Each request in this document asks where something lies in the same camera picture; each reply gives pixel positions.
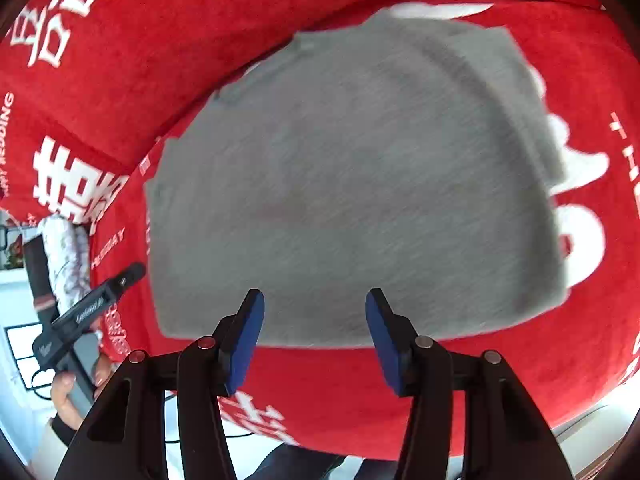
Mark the person's left hand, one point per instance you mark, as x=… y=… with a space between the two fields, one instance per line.
x=65 y=400

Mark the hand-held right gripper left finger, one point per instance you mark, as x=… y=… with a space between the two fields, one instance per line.
x=245 y=345

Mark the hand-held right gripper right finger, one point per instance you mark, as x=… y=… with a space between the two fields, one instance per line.
x=385 y=345

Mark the white floral cloth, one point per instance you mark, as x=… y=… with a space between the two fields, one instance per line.
x=65 y=255

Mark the grey knit sweater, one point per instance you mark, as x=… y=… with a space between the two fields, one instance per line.
x=350 y=185

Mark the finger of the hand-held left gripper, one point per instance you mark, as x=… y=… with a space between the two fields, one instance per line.
x=130 y=277

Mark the red printed blanket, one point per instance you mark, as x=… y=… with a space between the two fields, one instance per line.
x=500 y=360

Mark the person's left forearm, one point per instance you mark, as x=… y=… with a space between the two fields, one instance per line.
x=47 y=447

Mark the dark brown bar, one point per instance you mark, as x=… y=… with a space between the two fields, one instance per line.
x=37 y=270

